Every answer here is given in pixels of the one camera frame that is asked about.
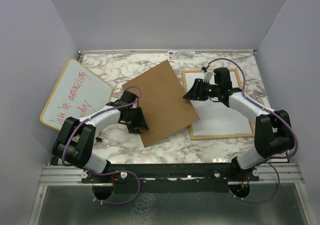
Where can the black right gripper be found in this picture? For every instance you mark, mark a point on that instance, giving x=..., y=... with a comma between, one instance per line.
x=195, y=92

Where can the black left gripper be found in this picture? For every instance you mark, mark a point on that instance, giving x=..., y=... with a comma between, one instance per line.
x=140, y=122

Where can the light wooden picture frame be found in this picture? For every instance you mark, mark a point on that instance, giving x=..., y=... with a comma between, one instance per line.
x=190, y=75

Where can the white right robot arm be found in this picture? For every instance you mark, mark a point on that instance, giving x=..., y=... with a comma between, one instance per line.
x=272, y=128

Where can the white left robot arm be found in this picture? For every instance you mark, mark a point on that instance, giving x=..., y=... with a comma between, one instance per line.
x=75, y=140

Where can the white sticker label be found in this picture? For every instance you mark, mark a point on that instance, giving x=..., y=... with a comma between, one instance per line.
x=181, y=55

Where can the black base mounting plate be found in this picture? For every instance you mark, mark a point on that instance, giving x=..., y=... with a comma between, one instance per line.
x=171, y=178

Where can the yellow-rimmed whiteboard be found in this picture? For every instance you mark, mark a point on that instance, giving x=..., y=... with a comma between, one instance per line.
x=78, y=93

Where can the white block at table edge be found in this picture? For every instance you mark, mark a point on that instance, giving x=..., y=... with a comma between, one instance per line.
x=265, y=102

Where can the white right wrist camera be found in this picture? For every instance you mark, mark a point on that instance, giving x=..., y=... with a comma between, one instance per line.
x=207, y=73

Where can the aluminium back rail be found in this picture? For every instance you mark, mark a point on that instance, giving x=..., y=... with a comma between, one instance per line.
x=163, y=51

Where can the aluminium rail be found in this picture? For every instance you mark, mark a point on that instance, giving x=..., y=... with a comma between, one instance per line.
x=163, y=51
x=289, y=173

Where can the aluminium front rail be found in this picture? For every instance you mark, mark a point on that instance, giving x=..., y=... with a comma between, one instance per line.
x=289, y=173

